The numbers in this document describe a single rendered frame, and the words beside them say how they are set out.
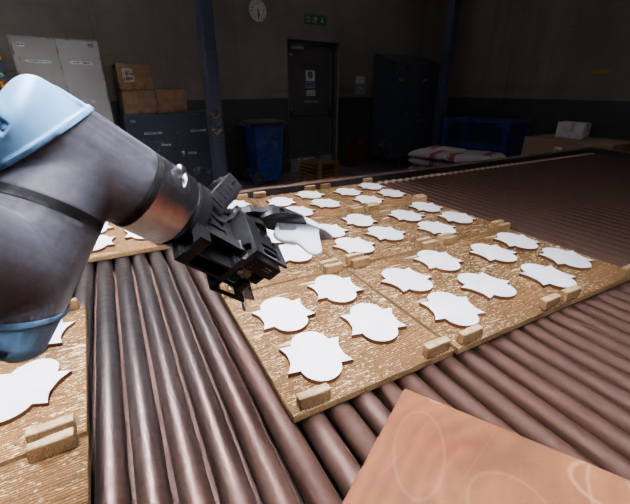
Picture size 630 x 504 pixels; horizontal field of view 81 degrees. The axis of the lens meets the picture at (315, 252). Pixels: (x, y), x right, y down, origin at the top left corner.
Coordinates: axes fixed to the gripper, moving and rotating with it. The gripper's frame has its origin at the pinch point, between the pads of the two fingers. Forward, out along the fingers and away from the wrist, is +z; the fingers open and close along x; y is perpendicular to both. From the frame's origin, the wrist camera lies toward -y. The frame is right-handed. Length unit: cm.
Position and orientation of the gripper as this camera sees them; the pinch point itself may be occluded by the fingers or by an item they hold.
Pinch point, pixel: (290, 265)
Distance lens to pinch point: 53.3
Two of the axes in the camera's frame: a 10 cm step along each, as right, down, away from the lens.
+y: 3.5, 7.1, -6.1
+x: 7.6, -5.9, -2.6
